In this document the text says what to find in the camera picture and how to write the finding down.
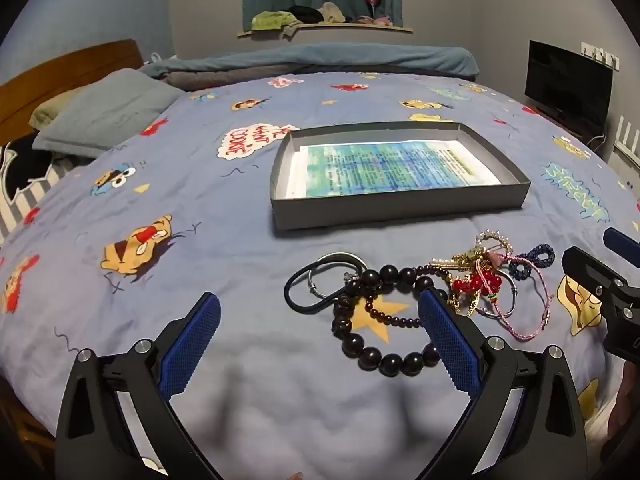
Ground grey cardboard box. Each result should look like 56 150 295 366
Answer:
269 121 532 232

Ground cartoon printed blue bed sheet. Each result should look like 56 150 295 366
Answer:
0 72 640 480

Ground printed blue-green paper sheet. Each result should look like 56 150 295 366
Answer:
286 139 501 200

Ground large dark bead bracelet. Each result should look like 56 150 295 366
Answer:
331 266 441 378

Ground grey blanket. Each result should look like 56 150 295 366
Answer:
165 67 281 92

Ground white wall hooks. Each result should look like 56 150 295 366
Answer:
580 42 621 68

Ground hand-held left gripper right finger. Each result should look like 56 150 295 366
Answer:
417 287 588 480

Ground black cloth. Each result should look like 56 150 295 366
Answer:
286 5 323 24

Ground pearl bead bracelet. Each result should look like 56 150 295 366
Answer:
472 229 516 261

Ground black hair tie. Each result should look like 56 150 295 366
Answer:
284 260 351 313

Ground olive pillow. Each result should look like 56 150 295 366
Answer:
28 87 86 131

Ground red bead bracelet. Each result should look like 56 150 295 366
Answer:
450 260 501 301

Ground grey metal hoop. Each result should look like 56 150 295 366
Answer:
312 251 371 281

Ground black television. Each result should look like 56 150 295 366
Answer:
524 39 614 133

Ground navy bead loop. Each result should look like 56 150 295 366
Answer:
509 243 556 281

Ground striped pillow with black figure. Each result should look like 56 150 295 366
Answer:
0 132 81 241

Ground silver bangle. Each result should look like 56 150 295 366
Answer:
475 272 521 320

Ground person's right forearm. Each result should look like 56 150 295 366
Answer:
606 360 640 443

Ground gold charm bracelet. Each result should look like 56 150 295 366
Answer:
431 249 483 317

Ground pink cord bracelet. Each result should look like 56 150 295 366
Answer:
477 255 553 341

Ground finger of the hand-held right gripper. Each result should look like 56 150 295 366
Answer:
602 227 640 263
561 246 640 311

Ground blue-grey pillow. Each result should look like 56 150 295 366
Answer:
31 69 186 158

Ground small dark bead necklace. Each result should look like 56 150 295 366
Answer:
365 266 453 332

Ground teal blanket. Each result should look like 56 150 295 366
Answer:
140 42 478 81

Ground thin silver ring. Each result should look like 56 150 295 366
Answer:
308 264 353 301

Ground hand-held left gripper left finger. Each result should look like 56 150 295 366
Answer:
54 291 223 480

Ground beige cloth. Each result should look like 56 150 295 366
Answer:
317 2 348 24

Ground white rack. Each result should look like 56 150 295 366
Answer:
612 115 640 171

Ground wooden headboard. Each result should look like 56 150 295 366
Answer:
0 39 143 136

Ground green cloth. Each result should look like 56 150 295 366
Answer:
250 10 301 31

